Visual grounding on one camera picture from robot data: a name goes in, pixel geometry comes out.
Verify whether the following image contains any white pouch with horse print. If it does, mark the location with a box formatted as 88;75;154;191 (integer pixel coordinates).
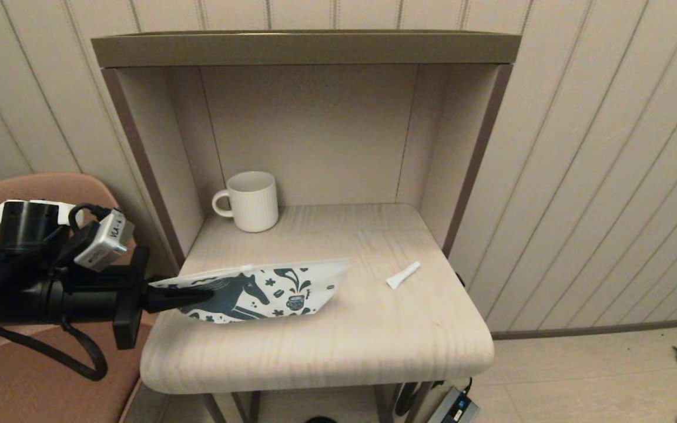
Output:
149;257;351;324

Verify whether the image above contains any small white plastic piece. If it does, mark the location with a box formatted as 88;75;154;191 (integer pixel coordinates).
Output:
386;261;421;290

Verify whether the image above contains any white ribbed ceramic mug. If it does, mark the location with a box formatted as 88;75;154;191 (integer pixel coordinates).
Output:
212;171;279;233

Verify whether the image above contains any light wood shelf cabinet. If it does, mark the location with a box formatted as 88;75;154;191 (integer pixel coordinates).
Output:
91;29;521;423

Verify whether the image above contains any grey power adapter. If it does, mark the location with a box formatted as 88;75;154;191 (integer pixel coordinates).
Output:
427;385;480;423

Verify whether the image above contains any brown baseboard strip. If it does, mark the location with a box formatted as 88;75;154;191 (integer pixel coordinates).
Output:
491;316;677;341

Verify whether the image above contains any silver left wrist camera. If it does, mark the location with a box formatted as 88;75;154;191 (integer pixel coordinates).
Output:
71;209;135;272

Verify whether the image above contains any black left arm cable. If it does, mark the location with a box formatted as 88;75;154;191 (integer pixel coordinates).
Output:
0;317;109;381

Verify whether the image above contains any black sleeved cord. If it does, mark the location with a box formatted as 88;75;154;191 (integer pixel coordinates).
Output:
395;382;420;416

